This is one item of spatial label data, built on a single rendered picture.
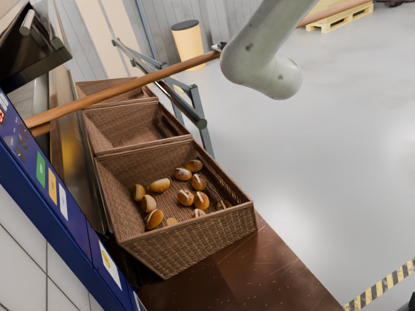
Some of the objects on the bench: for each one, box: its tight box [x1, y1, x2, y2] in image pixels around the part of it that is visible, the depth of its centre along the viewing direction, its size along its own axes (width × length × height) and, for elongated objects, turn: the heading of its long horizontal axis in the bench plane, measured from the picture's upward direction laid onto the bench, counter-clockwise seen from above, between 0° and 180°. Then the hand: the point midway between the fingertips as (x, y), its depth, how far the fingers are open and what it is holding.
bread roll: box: [141, 195, 156, 213], centre depth 137 cm, size 6×10×7 cm
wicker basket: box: [82, 101, 196, 189], centre depth 171 cm, size 49×56×28 cm
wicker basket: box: [94, 138, 258, 281], centre depth 125 cm, size 49×56×28 cm
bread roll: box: [149, 178, 170, 193], centre depth 145 cm, size 6×10×7 cm
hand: (220, 52), depth 105 cm, fingers closed on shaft, 3 cm apart
